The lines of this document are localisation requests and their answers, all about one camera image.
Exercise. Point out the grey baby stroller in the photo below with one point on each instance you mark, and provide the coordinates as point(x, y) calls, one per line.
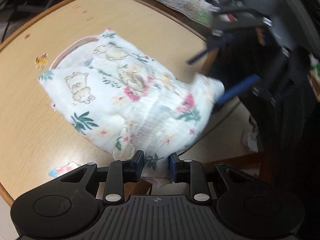
point(25, 8)

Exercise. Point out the floral baby garment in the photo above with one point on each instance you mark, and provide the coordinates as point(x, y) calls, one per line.
point(120, 97)

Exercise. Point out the person's dark clothing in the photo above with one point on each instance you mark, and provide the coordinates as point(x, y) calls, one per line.
point(287, 130)

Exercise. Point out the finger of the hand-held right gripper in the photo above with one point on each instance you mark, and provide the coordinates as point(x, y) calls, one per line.
point(237, 88)
point(200, 56)

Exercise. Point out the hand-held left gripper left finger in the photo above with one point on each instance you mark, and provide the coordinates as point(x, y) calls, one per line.
point(140, 166)

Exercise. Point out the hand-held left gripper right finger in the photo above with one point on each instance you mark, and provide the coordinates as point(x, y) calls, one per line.
point(172, 167)

